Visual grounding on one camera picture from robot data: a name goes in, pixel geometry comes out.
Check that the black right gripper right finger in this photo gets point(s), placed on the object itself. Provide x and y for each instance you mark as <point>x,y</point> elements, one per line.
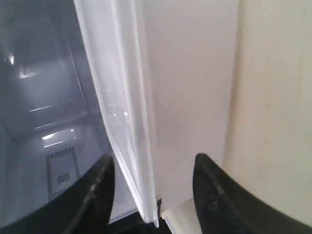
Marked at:
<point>224,207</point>

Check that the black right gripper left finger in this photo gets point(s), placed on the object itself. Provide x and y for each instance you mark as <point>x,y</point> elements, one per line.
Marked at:
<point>84,208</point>

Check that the white lidded plastic container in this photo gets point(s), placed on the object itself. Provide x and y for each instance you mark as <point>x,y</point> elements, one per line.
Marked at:
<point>163,73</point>

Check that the white Midea microwave body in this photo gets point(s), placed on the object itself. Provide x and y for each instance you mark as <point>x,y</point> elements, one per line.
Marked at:
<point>74,85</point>

